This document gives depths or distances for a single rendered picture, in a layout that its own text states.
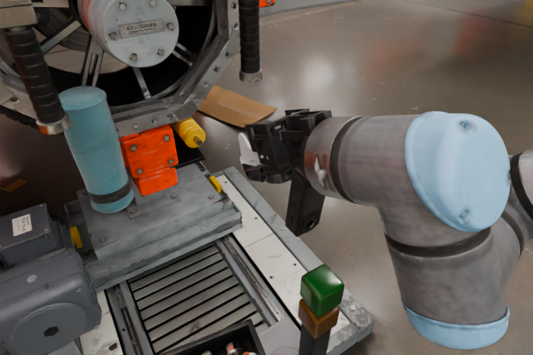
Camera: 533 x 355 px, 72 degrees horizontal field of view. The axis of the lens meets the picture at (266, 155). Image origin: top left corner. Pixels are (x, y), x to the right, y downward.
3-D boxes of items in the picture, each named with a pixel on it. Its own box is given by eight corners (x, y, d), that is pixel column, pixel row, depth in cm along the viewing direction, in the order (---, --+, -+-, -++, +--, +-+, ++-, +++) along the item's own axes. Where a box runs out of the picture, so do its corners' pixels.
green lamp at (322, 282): (322, 280, 48) (325, 261, 46) (343, 303, 46) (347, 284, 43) (297, 294, 47) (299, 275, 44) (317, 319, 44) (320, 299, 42)
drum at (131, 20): (151, 33, 83) (139, -37, 74) (188, 63, 68) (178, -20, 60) (86, 44, 77) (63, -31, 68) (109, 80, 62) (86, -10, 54)
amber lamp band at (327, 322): (319, 302, 51) (321, 284, 49) (338, 325, 49) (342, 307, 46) (296, 316, 50) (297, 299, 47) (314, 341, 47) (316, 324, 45)
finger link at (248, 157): (235, 128, 59) (266, 128, 51) (246, 163, 60) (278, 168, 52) (219, 135, 57) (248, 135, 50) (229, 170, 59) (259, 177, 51)
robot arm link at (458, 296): (530, 292, 37) (512, 185, 34) (496, 382, 31) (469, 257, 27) (437, 272, 45) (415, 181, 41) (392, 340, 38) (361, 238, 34)
